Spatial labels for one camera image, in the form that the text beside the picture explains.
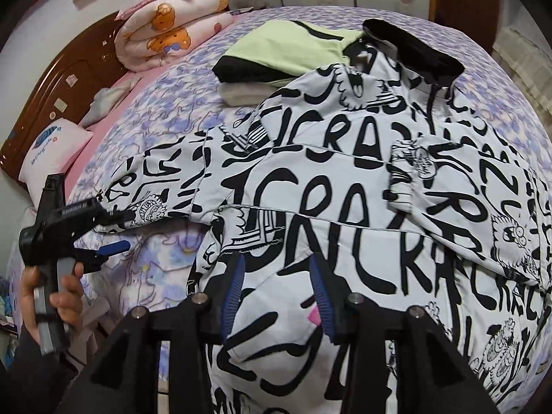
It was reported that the grey cloth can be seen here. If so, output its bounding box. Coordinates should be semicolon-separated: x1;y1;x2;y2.
80;87;130;128

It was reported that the pink bed sheet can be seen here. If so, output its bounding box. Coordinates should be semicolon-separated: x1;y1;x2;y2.
65;9;259;190

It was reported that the pink bear print quilt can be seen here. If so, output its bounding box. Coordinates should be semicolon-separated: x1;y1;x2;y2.
114;0;236;72

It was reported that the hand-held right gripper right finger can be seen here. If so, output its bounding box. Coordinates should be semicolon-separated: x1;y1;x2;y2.
309;254;501;414

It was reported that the purple cat print blanket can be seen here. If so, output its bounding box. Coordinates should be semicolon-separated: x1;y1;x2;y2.
71;6;552;380

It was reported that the person's left forearm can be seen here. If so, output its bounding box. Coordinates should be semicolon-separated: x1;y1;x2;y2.
0;325;87;414

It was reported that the person's left hand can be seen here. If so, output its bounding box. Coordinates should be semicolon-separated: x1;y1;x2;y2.
19;263;85;346

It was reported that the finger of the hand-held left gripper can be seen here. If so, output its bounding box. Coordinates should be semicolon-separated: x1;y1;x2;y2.
73;240;131;265
88;209;139;227

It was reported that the black and white printed jacket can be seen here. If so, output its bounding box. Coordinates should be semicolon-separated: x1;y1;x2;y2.
92;19;552;414

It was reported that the wooden headboard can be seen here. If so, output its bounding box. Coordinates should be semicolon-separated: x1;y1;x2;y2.
0;9;134;177

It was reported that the black folded garment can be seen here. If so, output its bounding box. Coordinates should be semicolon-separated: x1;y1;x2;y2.
214;56;281;85

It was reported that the brown wooden door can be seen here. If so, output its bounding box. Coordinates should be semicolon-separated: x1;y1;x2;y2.
431;0;505;52

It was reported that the lace covered furniture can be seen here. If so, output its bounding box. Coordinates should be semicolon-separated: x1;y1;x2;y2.
492;6;552;108

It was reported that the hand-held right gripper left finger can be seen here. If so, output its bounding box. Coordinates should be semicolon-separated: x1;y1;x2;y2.
60;254;247;414

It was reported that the white pillow with blue print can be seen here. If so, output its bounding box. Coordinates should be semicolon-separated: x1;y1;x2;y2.
18;116;93;186

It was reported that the beige folded garment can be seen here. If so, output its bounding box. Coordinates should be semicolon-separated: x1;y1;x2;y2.
220;80;298;106

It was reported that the green folded garment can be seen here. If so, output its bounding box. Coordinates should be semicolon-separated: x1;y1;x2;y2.
220;21;367;74

